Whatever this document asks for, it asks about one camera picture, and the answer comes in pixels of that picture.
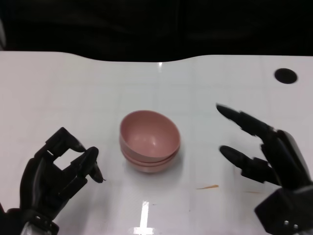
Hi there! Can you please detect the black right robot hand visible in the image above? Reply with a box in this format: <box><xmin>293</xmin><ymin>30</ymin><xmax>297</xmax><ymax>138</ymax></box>
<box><xmin>216</xmin><ymin>104</ymin><xmax>313</xmax><ymax>191</ymax></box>

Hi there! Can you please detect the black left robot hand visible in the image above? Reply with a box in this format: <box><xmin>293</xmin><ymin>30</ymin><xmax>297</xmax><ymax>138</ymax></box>
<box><xmin>19</xmin><ymin>127</ymin><xmax>106</xmax><ymax>220</ymax></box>

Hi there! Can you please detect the pink bowl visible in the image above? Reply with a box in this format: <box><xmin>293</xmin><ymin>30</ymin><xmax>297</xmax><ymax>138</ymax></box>
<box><xmin>120</xmin><ymin>144</ymin><xmax>180</xmax><ymax>167</ymax></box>
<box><xmin>124</xmin><ymin>156</ymin><xmax>177</xmax><ymax>174</ymax></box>
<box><xmin>119</xmin><ymin>110</ymin><xmax>181</xmax><ymax>160</ymax></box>

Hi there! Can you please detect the black round table grommet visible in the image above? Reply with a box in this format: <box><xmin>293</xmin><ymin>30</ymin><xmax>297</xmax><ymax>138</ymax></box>
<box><xmin>274</xmin><ymin>68</ymin><xmax>298</xmax><ymax>85</ymax></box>

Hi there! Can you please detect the black backdrop curtain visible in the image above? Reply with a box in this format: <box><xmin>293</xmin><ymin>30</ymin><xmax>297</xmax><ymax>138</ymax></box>
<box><xmin>0</xmin><ymin>0</ymin><xmax>313</xmax><ymax>63</ymax></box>

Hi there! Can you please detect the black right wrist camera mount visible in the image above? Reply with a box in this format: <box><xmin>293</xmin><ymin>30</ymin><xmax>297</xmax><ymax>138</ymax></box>
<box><xmin>254</xmin><ymin>185</ymin><xmax>313</xmax><ymax>235</ymax></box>

